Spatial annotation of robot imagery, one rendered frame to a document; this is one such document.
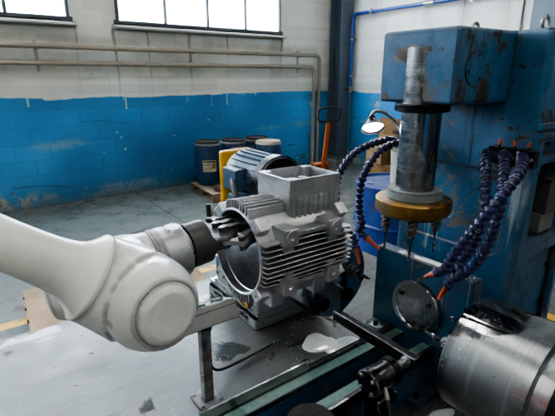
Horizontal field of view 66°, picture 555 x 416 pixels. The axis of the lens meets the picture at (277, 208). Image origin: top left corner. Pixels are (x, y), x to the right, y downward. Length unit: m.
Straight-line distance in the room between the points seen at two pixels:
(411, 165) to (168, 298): 0.71
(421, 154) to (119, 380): 1.00
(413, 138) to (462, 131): 0.22
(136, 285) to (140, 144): 6.04
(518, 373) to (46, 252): 0.78
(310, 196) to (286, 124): 6.95
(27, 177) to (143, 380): 5.07
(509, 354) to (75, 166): 5.84
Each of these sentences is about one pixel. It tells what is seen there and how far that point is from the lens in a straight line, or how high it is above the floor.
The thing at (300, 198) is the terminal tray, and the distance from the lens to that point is 0.76.
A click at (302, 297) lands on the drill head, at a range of 1.24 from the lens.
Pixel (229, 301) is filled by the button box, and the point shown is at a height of 1.07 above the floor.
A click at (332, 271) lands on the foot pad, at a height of 1.27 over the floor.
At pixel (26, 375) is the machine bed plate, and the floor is 0.80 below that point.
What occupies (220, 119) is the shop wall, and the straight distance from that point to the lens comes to 6.98.
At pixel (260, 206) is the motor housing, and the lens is 0.74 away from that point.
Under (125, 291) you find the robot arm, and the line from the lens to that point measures 0.47.
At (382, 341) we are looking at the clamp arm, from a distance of 1.07.
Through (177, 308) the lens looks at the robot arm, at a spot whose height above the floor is 1.38.
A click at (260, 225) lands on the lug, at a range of 0.70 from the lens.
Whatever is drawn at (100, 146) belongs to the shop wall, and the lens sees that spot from 6.33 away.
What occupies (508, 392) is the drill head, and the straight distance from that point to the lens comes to 0.93.
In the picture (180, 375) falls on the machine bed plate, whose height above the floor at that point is 0.80.
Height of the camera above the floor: 1.62
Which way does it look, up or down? 17 degrees down
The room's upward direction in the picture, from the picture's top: straight up
